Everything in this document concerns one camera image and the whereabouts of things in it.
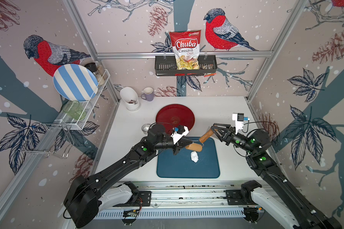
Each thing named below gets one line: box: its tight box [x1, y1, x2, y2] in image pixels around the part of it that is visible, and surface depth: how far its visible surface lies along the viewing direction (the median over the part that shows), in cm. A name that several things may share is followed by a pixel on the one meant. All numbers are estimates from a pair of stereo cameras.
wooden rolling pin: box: [185, 127, 217, 152], surface depth 70 cm
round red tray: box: [155, 104, 196, 136], surface depth 111 cm
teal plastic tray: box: [156, 136, 221, 179], surface depth 87 cm
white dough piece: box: [190, 150, 199, 163], surface depth 88 cm
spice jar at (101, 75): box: [95, 62, 108, 87], surface depth 86 cm
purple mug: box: [140, 86, 154, 102], surface depth 119 cm
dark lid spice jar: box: [84, 62, 99, 75], surface depth 81 cm
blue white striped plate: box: [52, 63, 99, 103], surface depth 74 cm
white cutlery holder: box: [119, 86, 141, 112], surface depth 111 cm
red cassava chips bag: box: [169, 30, 202, 71], surface depth 83 cm
